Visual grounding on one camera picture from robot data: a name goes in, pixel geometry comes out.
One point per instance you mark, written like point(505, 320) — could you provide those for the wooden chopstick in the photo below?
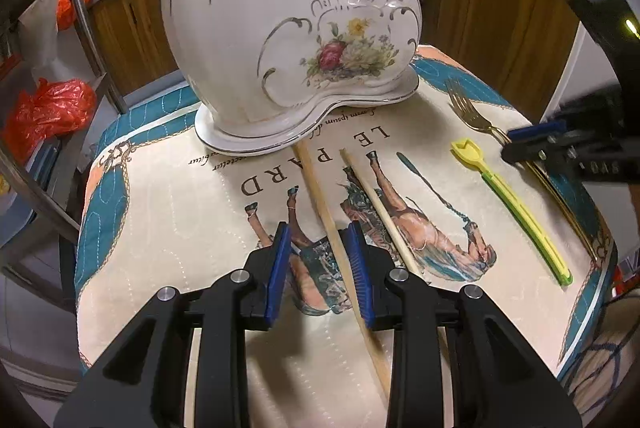
point(320, 203)
point(380, 213)

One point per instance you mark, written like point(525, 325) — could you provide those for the gold fork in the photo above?
point(470, 108)

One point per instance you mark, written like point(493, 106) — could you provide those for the floral ceramic utensil holder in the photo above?
point(240, 33)

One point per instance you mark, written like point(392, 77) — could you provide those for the printed quilted cloth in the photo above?
point(175, 218)

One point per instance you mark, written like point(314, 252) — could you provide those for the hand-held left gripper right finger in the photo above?
point(357, 268)

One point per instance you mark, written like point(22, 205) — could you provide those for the metal shelf rack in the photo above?
point(82, 8)

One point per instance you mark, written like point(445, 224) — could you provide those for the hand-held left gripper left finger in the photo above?
point(280, 268)

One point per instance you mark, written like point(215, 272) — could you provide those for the yellow green plastic tongs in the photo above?
point(520, 208)

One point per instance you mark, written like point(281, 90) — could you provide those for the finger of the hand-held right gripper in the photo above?
point(575, 158)
point(537, 132)

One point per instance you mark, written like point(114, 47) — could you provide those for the crumpled red plastic bag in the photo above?
point(47, 111)

